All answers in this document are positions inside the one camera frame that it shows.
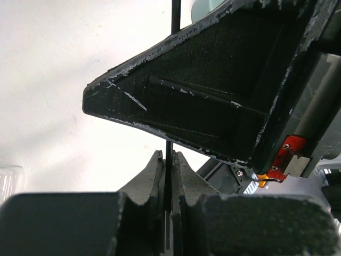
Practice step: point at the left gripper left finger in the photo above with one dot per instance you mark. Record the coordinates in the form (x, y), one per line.
(125, 222)

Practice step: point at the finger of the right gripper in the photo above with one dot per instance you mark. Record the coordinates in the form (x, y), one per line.
(193, 88)

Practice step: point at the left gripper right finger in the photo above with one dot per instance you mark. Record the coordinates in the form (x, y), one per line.
(207, 222)

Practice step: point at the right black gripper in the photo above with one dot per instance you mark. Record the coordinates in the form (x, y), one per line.
(298, 86)

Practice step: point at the clear plastic water bottle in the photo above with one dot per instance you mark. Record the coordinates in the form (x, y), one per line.
(12, 180)

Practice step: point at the green double pet bowl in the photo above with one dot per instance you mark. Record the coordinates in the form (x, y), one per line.
(203, 8)

